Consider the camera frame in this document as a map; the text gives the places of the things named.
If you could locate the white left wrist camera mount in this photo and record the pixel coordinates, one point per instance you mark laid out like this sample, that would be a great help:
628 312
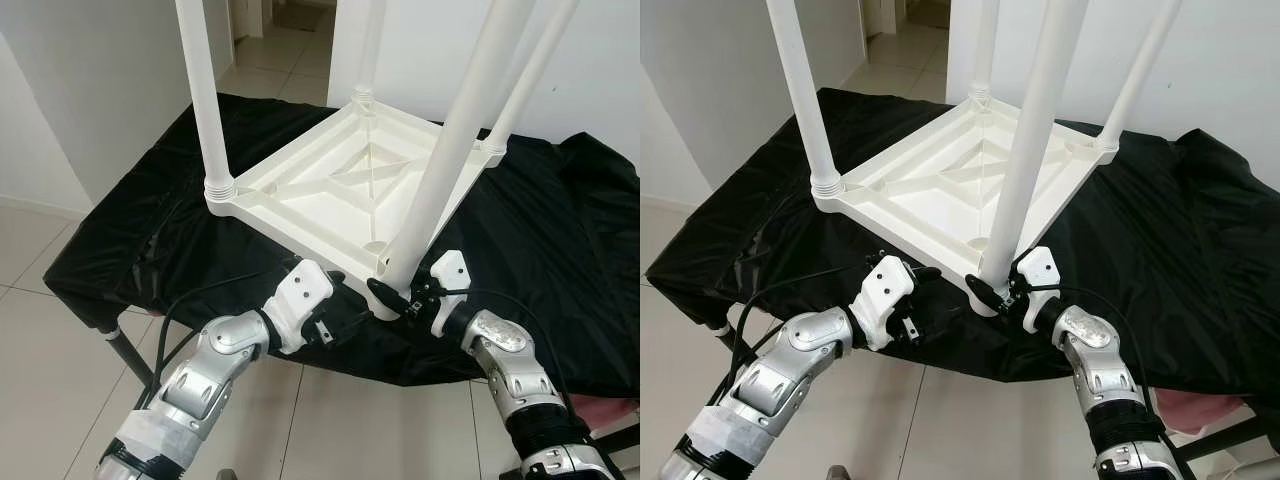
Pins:
882 293
300 298

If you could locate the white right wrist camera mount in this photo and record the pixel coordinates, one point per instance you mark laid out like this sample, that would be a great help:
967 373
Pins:
1040 275
450 280

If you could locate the white plastic table top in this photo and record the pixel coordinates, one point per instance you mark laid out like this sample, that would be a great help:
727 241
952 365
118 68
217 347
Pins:
320 190
930 185

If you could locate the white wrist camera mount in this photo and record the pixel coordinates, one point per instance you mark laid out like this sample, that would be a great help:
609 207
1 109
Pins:
300 298
882 293
450 280
1040 275

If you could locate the grey robot left foot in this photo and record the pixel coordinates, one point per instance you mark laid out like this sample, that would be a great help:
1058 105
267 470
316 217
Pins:
840 472
226 474

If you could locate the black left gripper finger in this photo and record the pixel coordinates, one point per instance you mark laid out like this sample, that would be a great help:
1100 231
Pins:
335 277
924 272
355 320

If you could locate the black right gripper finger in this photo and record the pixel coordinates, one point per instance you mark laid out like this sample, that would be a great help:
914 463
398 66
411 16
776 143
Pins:
388 294
984 290

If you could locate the white plastic table leg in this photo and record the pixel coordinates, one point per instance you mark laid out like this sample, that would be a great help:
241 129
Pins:
530 80
805 100
370 50
460 140
984 45
1140 80
1035 140
205 100

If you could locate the brown floor mat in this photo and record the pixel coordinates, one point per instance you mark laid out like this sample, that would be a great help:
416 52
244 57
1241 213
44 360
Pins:
928 12
300 15

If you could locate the white door frame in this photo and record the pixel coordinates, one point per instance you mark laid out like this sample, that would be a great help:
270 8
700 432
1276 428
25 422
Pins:
250 18
880 15

